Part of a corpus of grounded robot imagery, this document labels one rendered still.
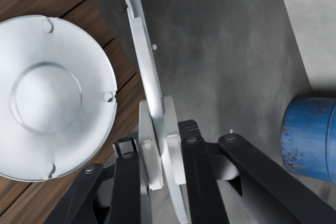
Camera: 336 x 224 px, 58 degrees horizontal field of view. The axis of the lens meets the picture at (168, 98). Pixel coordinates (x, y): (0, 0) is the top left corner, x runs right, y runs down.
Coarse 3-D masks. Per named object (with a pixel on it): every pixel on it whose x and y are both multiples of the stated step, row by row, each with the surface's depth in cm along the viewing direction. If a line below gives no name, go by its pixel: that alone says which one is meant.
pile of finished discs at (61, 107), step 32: (0, 32) 48; (32, 32) 51; (64, 32) 56; (0, 64) 48; (32, 64) 52; (64, 64) 56; (96, 64) 61; (0, 96) 48; (32, 96) 51; (64, 96) 55; (96, 96) 61; (0, 128) 48; (32, 128) 52; (64, 128) 56; (96, 128) 61; (0, 160) 49; (32, 160) 52; (64, 160) 57
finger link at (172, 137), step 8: (168, 96) 22; (168, 104) 20; (168, 112) 19; (168, 120) 17; (176, 120) 18; (168, 128) 16; (176, 128) 16; (168, 136) 16; (176, 136) 16; (168, 144) 16; (176, 144) 16; (176, 152) 16; (176, 160) 16; (176, 168) 16; (176, 176) 16; (184, 176) 16
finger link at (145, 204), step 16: (112, 144) 15; (128, 144) 15; (128, 160) 15; (128, 176) 13; (112, 192) 12; (128, 192) 12; (144, 192) 13; (112, 208) 11; (128, 208) 11; (144, 208) 12
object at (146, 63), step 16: (128, 0) 20; (128, 16) 19; (144, 32) 18; (144, 48) 18; (144, 64) 18; (144, 80) 18; (160, 96) 27; (160, 112) 19; (160, 128) 19; (160, 144) 19; (176, 192) 21; (176, 208) 23
